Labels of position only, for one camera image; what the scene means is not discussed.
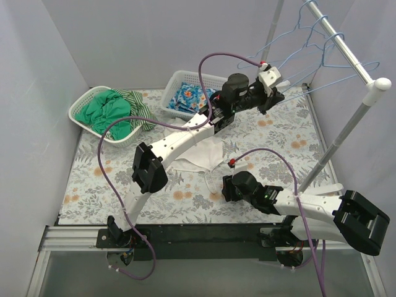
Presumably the white tank top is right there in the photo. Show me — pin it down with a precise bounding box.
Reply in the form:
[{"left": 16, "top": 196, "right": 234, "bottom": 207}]
[{"left": 170, "top": 136, "right": 223, "bottom": 194}]

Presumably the green striped garment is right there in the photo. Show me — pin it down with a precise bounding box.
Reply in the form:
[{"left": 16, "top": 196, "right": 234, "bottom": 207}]
[{"left": 114, "top": 89, "right": 155, "bottom": 131}]

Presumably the purple cable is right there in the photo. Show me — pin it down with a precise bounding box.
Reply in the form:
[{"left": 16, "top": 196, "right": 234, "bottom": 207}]
[
  {"left": 235, "top": 147, "right": 327, "bottom": 297},
  {"left": 97, "top": 52, "right": 264, "bottom": 281}
]

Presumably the silver clothes rack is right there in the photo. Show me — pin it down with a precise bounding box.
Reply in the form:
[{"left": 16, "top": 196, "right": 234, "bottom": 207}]
[{"left": 269, "top": 1, "right": 395, "bottom": 203}]

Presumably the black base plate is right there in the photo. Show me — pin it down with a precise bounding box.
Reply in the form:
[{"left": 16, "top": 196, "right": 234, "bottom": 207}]
[{"left": 95, "top": 223, "right": 309, "bottom": 266}]

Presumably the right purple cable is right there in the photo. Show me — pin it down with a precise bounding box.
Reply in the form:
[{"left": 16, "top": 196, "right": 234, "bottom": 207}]
[{"left": 235, "top": 147, "right": 327, "bottom": 297}]

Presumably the blue floral cloth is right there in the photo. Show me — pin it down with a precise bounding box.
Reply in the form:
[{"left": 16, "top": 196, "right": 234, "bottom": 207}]
[{"left": 167, "top": 82, "right": 207, "bottom": 114}]

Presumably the blue wire hanger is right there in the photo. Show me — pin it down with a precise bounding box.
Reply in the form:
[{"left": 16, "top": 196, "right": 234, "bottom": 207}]
[
  {"left": 270, "top": 14, "right": 329, "bottom": 83},
  {"left": 236, "top": 0, "right": 325, "bottom": 71},
  {"left": 281, "top": 32, "right": 381, "bottom": 101}
]

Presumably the floral table mat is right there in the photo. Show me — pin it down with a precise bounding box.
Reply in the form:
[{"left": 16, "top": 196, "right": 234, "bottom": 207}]
[{"left": 58, "top": 86, "right": 323, "bottom": 225}]

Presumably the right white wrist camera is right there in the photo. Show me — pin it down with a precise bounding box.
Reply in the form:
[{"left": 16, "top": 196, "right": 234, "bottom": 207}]
[{"left": 227, "top": 158, "right": 248, "bottom": 174}]

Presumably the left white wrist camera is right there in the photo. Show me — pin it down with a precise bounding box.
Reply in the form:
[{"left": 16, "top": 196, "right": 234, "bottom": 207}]
[{"left": 257, "top": 62, "right": 283, "bottom": 96}]

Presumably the green shirt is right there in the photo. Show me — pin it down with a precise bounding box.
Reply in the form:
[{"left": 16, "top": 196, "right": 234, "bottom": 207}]
[{"left": 75, "top": 89, "right": 131, "bottom": 135}]

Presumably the white rectangular basket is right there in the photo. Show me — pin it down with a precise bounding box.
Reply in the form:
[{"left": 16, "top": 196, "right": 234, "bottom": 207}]
[{"left": 160, "top": 71, "right": 226, "bottom": 121}]

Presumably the white oval laundry basket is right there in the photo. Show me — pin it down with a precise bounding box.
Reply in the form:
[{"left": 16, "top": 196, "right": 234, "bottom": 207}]
[{"left": 68, "top": 86, "right": 143, "bottom": 149}]

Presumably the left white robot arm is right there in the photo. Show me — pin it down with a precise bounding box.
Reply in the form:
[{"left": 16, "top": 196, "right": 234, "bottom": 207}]
[{"left": 110, "top": 68, "right": 284, "bottom": 248}]

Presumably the aluminium frame rail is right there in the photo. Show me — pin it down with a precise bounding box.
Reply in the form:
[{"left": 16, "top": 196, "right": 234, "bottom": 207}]
[{"left": 28, "top": 226, "right": 386, "bottom": 296}]

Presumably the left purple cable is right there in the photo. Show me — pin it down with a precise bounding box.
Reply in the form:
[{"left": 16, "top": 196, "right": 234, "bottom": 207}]
[{"left": 97, "top": 52, "right": 264, "bottom": 281}]

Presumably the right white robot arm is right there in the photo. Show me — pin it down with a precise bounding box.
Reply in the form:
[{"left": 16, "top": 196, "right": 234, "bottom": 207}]
[{"left": 222, "top": 171, "right": 390, "bottom": 256}]

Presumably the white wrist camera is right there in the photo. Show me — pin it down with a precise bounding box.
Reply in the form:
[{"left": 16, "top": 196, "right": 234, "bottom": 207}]
[
  {"left": 227, "top": 158, "right": 248, "bottom": 174},
  {"left": 257, "top": 62, "right": 283, "bottom": 96}
]

